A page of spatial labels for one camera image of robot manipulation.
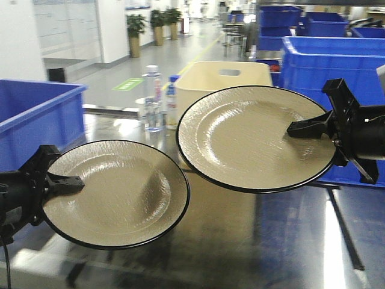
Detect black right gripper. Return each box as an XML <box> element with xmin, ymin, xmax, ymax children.
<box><xmin>286</xmin><ymin>78</ymin><xmax>384</xmax><ymax>184</ymax></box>

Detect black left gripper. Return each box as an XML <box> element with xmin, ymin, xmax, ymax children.
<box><xmin>1</xmin><ymin>144</ymin><xmax>85</xmax><ymax>244</ymax></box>

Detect beige plate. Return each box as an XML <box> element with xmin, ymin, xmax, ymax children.
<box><xmin>176</xmin><ymin>85</ymin><xmax>336</xmax><ymax>193</ymax></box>
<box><xmin>43</xmin><ymin>140</ymin><xmax>190</xmax><ymax>249</ymax></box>

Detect large blue crate right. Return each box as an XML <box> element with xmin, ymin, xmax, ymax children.
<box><xmin>279</xmin><ymin>36</ymin><xmax>385</xmax><ymax>188</ymax></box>

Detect blue crate left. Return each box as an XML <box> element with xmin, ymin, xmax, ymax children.
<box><xmin>1</xmin><ymin>79</ymin><xmax>87</xmax><ymax>171</ymax></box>

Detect white paper cup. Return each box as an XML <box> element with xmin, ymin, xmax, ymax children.
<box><xmin>135</xmin><ymin>98</ymin><xmax>146</xmax><ymax>118</ymax></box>

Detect cream plastic basket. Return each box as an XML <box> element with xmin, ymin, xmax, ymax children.
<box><xmin>175</xmin><ymin>61</ymin><xmax>273</xmax><ymax>105</ymax></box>

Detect clear water bottle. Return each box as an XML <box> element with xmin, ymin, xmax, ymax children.
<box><xmin>143</xmin><ymin>64</ymin><xmax>163</xmax><ymax>132</ymax></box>

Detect blue cap water bottle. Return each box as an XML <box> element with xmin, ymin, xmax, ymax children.
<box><xmin>166</xmin><ymin>75</ymin><xmax>179</xmax><ymax>130</ymax></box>

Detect potted plant gold pot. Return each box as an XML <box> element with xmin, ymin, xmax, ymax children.
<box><xmin>126</xmin><ymin>14</ymin><xmax>146</xmax><ymax>58</ymax></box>

